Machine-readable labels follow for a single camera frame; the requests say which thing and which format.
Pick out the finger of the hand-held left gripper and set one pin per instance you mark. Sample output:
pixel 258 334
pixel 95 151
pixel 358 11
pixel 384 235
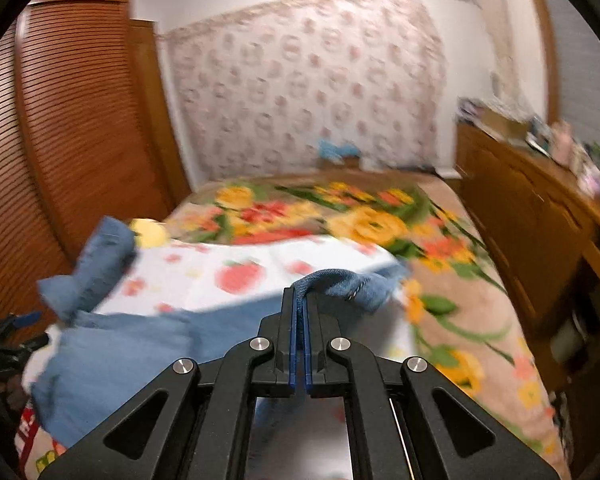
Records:
pixel 30 318

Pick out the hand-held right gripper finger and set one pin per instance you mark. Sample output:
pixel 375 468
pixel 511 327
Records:
pixel 305 355
pixel 292 350

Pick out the blue denim pants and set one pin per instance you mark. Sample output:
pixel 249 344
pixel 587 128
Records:
pixel 130 350

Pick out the yellow plush toy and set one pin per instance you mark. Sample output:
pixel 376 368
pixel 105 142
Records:
pixel 150 233

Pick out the louvered wooden wardrobe door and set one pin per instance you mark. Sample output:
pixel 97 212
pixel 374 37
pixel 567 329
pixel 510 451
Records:
pixel 70 135

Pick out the flower-patterned plush blanket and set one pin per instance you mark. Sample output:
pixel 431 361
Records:
pixel 480 285

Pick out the light blue cloth bundle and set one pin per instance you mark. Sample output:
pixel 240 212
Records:
pixel 337 150

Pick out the plain wooden wardrobe panel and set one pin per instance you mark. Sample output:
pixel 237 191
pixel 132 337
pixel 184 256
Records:
pixel 155 110

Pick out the wooden side cabinet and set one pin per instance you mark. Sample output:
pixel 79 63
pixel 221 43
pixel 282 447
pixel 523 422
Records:
pixel 520 220

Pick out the white paper roll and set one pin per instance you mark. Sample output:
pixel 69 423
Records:
pixel 567 337

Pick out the stack of printed papers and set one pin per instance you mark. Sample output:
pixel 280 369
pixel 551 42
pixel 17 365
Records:
pixel 469 110

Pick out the open cardboard box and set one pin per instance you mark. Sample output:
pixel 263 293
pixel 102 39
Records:
pixel 502 122

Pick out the pink bottle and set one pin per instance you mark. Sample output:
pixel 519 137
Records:
pixel 563 142

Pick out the white jar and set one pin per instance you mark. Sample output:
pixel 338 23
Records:
pixel 578 157

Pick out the pink tissue pack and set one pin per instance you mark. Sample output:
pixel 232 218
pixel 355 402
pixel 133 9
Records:
pixel 594 177

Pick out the grey window blind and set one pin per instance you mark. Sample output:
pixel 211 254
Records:
pixel 585 70

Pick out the circle-patterned wall cloth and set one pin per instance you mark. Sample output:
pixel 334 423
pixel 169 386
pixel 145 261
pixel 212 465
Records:
pixel 305 85

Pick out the wooden window frame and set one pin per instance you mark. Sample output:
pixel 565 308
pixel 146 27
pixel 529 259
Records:
pixel 545 45

